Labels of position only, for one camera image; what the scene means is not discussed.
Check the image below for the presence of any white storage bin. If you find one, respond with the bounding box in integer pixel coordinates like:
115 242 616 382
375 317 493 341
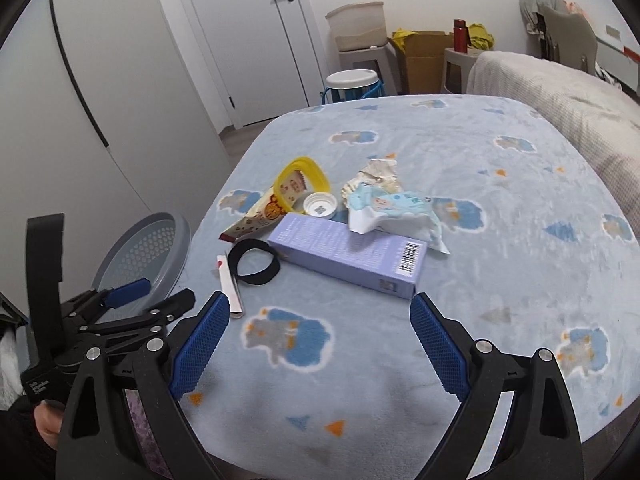
326 2 390 52

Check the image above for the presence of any cream cone snack wrapper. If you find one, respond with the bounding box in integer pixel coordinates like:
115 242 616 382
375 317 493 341
219 170 307 243

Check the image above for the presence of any white door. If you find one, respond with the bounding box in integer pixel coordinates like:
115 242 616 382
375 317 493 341
165 0 328 128

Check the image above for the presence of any grey cloth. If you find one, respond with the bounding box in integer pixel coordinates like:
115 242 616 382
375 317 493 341
519 0 566 36

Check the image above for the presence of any purple cardboard box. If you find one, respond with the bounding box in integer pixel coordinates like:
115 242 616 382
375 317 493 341
267 212 429 301

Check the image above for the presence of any beige textured blanket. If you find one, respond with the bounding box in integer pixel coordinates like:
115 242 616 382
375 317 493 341
467 50 640 221

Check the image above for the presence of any blue wet wipes packet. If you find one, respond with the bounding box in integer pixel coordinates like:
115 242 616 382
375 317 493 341
347 183 451 256

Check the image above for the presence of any white-top blue stool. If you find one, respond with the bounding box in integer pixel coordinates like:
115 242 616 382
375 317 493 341
320 69 388 106

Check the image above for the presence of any person's left hand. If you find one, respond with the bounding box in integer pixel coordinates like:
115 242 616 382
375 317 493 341
32 402 63 443

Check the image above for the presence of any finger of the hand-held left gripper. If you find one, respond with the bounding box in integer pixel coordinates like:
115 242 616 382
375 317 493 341
62 277 152 322
79 288 197 352

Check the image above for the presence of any black strap loop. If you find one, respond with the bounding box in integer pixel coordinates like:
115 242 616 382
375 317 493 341
227 240 281 287

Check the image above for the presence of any brown cardboard box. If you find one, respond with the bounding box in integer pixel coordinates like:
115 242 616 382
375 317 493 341
390 31 453 96

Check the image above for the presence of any white wardrobe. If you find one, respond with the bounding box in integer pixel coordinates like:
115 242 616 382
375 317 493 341
0 0 236 311

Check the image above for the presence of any grey plastic stool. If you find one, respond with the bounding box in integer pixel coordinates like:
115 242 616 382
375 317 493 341
442 47 483 95
337 42 398 96

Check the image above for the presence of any white plastic bag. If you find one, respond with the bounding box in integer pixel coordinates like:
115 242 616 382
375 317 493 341
0 332 26 408

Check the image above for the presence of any white paper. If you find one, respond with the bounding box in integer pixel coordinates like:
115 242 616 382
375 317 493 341
341 157 401 208

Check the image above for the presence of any grey chair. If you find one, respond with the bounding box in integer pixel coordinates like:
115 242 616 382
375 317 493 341
537 5 601 78

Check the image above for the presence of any white stick packet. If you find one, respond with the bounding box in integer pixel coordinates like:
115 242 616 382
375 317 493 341
216 255 246 320

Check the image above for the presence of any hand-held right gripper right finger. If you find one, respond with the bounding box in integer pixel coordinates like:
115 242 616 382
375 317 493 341
409 292 586 480

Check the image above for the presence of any yellow plastic ring lid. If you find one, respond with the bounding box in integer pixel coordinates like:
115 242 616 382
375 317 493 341
274 156 331 213

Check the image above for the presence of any white cabinet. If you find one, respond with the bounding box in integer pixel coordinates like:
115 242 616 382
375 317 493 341
595 22 640 93

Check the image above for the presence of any blue printed blanket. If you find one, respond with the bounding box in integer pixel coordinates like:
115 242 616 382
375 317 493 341
167 94 640 480

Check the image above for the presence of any grey perforated basket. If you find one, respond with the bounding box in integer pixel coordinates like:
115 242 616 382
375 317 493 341
91 211 192 311

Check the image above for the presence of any white bottle cap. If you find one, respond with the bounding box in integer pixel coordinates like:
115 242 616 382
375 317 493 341
303 192 338 220

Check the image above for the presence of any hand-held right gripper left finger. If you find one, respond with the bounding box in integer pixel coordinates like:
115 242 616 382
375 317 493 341
56 290 232 480

